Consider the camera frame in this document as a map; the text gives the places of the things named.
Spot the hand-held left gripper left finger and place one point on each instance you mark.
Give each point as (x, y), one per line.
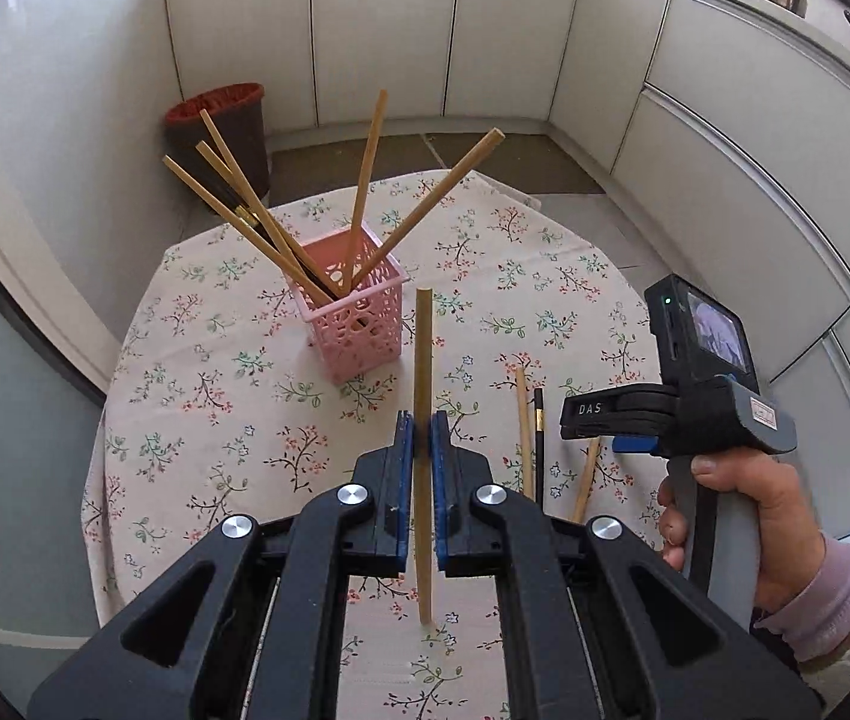
(404, 465)

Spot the white kitchen cabinets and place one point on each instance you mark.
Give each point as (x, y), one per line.
(732, 165)

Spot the dark trash bin red bag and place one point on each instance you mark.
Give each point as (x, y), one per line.
(252, 142)

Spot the pink perforated plastic basket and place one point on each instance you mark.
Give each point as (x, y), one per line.
(353, 337)

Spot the floral tablecloth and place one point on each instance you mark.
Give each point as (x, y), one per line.
(230, 405)

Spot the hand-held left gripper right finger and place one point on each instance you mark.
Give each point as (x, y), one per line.
(441, 465)

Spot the person's right forearm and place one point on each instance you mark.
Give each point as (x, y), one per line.
(829, 600)

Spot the frosted glass door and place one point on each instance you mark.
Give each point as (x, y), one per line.
(12, 502)

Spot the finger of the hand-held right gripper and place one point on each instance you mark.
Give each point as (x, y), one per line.
(635, 446)
(597, 412)

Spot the tan wooden chopstick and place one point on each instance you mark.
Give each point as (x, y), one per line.
(209, 156)
(233, 158)
(207, 195)
(370, 165)
(524, 427)
(588, 476)
(432, 201)
(423, 360)

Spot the black chopstick gold band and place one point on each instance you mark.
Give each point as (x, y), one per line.
(539, 450)
(282, 242)

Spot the person's right hand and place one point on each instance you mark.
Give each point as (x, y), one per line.
(777, 525)

